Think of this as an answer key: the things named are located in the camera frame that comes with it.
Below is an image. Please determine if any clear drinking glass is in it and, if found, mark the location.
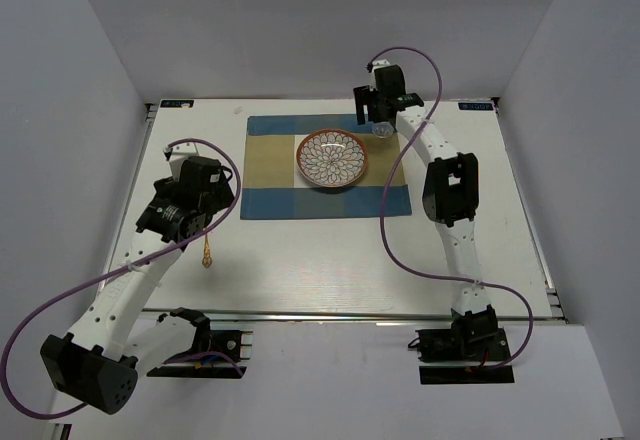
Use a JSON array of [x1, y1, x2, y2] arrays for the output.
[[371, 122, 395, 138]]

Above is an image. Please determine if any patterned ceramic plate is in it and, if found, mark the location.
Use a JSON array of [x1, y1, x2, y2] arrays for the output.
[[296, 129, 368, 188]]

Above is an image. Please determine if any blue and tan placemat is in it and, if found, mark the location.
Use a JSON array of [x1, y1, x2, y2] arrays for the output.
[[240, 114, 400, 220]]

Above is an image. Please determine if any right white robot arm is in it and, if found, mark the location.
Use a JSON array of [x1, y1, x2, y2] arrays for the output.
[[353, 60, 498, 359]]

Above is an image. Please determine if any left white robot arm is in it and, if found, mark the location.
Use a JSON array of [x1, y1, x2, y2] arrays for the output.
[[40, 155, 234, 415]]

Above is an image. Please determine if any gold fork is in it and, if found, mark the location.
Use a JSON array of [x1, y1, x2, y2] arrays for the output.
[[201, 233, 213, 269]]

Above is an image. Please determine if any right blue table label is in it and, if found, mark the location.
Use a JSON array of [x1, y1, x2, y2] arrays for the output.
[[458, 102, 494, 111]]

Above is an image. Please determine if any blue table label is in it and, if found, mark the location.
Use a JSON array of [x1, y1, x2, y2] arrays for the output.
[[159, 99, 194, 109], [458, 102, 494, 111]]

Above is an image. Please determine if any left blue table label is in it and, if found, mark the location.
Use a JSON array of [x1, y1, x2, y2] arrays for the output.
[[159, 99, 194, 109]]

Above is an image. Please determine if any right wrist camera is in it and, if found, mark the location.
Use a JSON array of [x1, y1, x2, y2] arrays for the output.
[[366, 59, 391, 73]]

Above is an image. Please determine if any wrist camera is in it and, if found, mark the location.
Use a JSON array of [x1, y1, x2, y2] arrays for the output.
[[366, 59, 391, 73], [163, 142, 199, 181]]

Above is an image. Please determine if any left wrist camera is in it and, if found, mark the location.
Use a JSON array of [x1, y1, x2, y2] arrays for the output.
[[163, 142, 199, 181]]

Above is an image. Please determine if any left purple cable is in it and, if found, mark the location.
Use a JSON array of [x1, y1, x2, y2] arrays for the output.
[[0, 138, 244, 420]]

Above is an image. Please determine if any purple cable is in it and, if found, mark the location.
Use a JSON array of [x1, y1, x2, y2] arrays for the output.
[[367, 47, 535, 372], [0, 138, 244, 420]]

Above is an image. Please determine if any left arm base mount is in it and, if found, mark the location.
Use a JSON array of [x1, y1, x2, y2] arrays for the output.
[[146, 329, 253, 380]]

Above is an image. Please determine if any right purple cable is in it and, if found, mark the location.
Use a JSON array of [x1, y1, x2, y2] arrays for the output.
[[367, 47, 535, 372]]

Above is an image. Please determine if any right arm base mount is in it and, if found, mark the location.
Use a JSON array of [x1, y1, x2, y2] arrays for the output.
[[408, 307, 515, 385]]

